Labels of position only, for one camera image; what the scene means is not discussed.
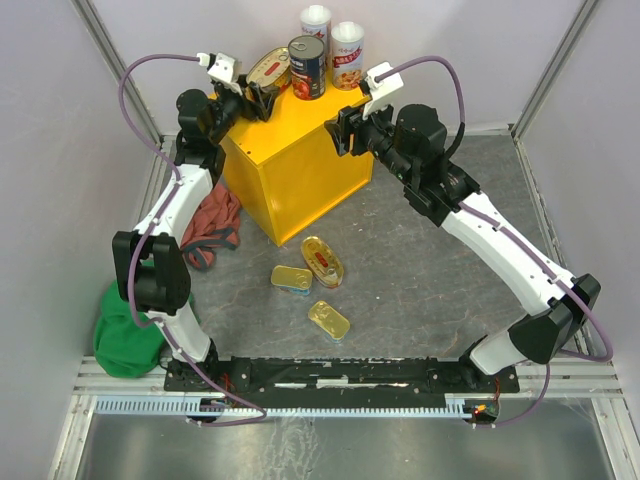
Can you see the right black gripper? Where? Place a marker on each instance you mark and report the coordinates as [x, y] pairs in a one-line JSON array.
[[340, 134]]

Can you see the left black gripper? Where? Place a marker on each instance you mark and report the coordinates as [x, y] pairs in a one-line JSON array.
[[264, 100]]

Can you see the oval gold fish tin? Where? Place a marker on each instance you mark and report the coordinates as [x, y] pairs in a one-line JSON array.
[[272, 70]]

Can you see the round dark can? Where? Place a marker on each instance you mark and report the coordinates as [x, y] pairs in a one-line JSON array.
[[307, 66]]

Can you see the white porridge can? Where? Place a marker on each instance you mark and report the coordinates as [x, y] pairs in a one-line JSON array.
[[315, 20], [347, 42]]

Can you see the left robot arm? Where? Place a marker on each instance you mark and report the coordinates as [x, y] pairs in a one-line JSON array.
[[151, 273]]

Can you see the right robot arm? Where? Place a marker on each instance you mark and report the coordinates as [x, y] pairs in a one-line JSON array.
[[557, 303]]

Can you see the yellow wooden cabinet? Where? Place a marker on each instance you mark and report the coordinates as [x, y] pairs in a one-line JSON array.
[[285, 171]]

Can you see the red cloth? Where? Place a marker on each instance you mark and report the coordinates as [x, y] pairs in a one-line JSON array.
[[215, 225]]

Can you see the rectangular gold tin middle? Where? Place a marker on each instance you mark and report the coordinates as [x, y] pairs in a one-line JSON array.
[[295, 280]]

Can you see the rectangular gold tin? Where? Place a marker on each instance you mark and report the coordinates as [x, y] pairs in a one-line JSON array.
[[333, 323], [295, 280]]

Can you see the rectangular gold tin front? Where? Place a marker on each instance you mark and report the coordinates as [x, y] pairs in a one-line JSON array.
[[333, 323]]

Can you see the green cloth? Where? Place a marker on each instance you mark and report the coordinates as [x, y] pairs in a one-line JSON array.
[[120, 347]]

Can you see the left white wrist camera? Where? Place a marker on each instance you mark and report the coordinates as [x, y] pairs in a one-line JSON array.
[[223, 69]]

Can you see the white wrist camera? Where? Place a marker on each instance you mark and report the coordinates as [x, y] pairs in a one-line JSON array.
[[223, 69], [383, 88]]

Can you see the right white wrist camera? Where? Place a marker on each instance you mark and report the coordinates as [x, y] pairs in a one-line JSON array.
[[383, 88]]

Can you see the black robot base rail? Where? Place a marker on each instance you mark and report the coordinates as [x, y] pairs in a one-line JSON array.
[[348, 382]]

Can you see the slotted cable duct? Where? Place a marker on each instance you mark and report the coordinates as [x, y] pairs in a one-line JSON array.
[[197, 406]]

